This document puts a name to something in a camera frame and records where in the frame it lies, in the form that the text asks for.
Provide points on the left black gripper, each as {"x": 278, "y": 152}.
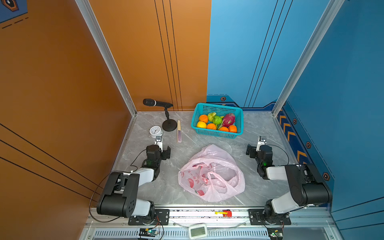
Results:
{"x": 165, "y": 154}

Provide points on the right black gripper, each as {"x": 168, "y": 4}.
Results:
{"x": 253, "y": 151}

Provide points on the orange mandarin fruit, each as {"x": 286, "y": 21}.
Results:
{"x": 224, "y": 129}

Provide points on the red dragon fruit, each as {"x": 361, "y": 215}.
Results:
{"x": 228, "y": 120}

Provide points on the pink plastic bag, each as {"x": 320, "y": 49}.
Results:
{"x": 212, "y": 175}

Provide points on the yellow lemon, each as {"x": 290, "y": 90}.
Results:
{"x": 201, "y": 125}

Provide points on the orange persimmon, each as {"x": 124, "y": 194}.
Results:
{"x": 204, "y": 118}

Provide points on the small orange tangerine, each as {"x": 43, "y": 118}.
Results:
{"x": 211, "y": 126}

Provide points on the green pear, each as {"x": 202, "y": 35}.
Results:
{"x": 211, "y": 116}

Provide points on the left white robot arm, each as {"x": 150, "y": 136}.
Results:
{"x": 120, "y": 195}

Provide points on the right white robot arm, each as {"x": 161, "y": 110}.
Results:
{"x": 306, "y": 185}

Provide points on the white round clock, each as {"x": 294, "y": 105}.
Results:
{"x": 156, "y": 131}

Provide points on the teal plastic basket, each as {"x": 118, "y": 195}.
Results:
{"x": 220, "y": 110}

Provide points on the right circuit board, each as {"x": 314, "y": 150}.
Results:
{"x": 275, "y": 234}

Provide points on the left green circuit board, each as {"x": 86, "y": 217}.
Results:
{"x": 148, "y": 233}

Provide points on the white digital timer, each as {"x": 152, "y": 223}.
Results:
{"x": 197, "y": 231}

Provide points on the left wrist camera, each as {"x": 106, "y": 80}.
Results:
{"x": 159, "y": 142}

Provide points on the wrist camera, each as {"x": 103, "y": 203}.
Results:
{"x": 261, "y": 141}
{"x": 159, "y": 142}

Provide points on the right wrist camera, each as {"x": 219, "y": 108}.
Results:
{"x": 261, "y": 141}

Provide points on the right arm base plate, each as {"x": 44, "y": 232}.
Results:
{"x": 258, "y": 217}

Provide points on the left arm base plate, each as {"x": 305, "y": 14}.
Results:
{"x": 157, "y": 216}

